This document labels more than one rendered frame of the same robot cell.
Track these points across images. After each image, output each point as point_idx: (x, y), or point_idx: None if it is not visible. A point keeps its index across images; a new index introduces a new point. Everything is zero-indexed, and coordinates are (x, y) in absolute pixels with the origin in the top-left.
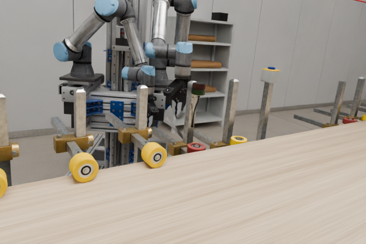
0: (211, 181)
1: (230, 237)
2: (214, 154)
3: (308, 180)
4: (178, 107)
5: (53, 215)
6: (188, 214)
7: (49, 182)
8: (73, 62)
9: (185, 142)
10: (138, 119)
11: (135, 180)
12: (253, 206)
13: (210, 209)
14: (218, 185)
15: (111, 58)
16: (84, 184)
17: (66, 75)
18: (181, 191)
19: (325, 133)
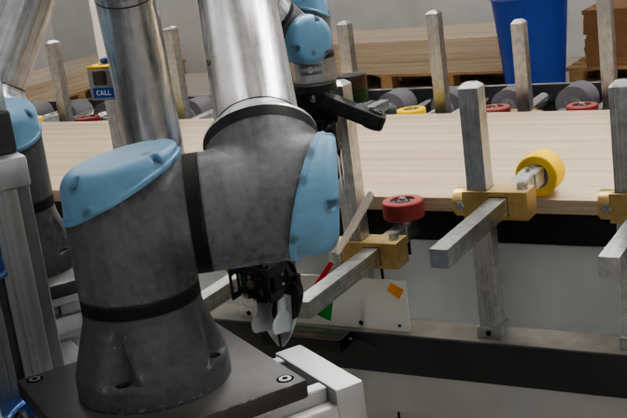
0: (510, 166)
1: (606, 137)
2: (412, 188)
3: (395, 149)
4: (341, 163)
5: None
6: (609, 151)
7: None
8: (195, 298)
9: (367, 234)
10: (489, 162)
11: (608, 182)
12: (527, 146)
13: (578, 150)
14: (513, 162)
15: (26, 240)
16: None
17: (226, 397)
18: (574, 165)
19: None
